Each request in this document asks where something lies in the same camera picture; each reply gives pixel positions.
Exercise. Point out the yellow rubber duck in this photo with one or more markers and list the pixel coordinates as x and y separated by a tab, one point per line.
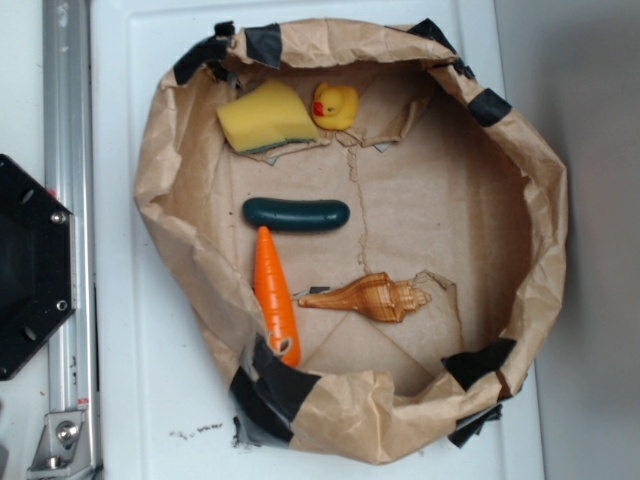
334	107

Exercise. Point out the yellow kitchen sponge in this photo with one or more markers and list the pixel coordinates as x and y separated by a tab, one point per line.
271	115

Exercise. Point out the dark green toy cucumber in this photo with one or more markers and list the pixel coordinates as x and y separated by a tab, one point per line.
298	216

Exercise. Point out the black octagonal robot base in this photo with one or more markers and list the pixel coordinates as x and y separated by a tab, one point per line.
37	279

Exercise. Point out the metal corner bracket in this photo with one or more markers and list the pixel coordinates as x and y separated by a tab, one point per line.
63	449

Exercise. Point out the brown paper bag tray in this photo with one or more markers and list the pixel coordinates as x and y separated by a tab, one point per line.
450	189

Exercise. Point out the orange toy carrot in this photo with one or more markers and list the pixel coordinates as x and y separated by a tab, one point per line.
271	290

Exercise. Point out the aluminium extrusion rail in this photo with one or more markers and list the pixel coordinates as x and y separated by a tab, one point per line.
73	350

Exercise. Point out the brown conch seashell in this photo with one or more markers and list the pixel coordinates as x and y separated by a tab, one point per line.
375	296

